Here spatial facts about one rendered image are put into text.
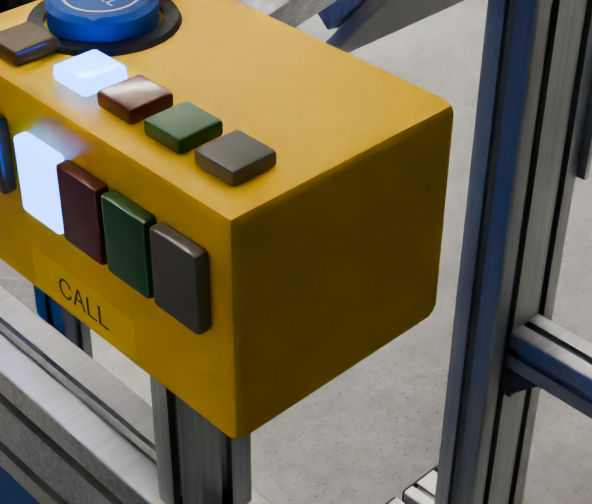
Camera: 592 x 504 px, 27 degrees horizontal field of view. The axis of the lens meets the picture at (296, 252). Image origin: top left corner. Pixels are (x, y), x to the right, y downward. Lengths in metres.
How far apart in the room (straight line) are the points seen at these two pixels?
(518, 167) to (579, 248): 1.25
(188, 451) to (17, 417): 0.15
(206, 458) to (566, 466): 1.32
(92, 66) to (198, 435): 0.16
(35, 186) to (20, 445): 0.25
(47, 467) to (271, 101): 0.29
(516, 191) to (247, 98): 0.60
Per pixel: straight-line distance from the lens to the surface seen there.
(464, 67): 2.76
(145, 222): 0.38
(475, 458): 1.17
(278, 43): 0.44
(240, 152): 0.37
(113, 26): 0.44
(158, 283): 0.39
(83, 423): 0.60
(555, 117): 0.99
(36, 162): 0.42
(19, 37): 0.44
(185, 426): 0.51
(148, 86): 0.41
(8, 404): 0.65
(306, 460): 1.78
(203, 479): 0.52
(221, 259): 0.36
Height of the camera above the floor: 1.27
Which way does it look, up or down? 36 degrees down
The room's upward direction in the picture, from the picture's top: 1 degrees clockwise
